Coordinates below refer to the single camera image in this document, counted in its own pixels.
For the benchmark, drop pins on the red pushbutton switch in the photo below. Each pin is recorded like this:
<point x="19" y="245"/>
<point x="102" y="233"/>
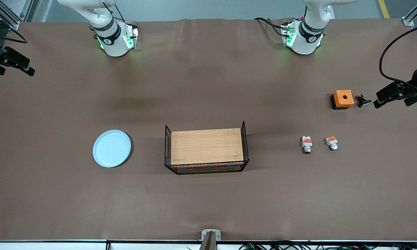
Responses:
<point x="307" y="144"/>

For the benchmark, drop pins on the light blue round plate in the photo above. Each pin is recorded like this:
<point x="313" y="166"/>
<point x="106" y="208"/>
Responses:
<point x="112" y="148"/>

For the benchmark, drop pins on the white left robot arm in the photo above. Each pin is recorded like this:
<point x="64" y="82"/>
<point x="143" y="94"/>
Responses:
<point x="305" y="41"/>

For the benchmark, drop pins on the black pushbutton head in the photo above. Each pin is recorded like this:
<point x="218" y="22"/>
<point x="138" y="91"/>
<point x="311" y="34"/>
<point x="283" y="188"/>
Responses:
<point x="363" y="101"/>

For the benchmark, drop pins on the brown table cover sheet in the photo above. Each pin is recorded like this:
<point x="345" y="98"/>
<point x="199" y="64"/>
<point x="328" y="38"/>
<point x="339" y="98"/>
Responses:
<point x="208" y="86"/>

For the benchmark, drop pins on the light wooden board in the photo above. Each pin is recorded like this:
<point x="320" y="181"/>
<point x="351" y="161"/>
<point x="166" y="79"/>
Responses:
<point x="208" y="146"/>

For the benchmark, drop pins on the aluminium frame post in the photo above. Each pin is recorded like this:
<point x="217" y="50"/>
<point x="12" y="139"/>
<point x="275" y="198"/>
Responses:
<point x="7" y="12"/>
<point x="415" y="14"/>

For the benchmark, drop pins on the orange button enclosure box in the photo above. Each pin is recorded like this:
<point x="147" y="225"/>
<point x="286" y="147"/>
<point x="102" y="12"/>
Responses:
<point x="343" y="98"/>

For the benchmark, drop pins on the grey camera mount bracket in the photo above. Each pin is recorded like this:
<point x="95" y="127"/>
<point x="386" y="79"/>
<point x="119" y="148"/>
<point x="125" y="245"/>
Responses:
<point x="211" y="238"/>

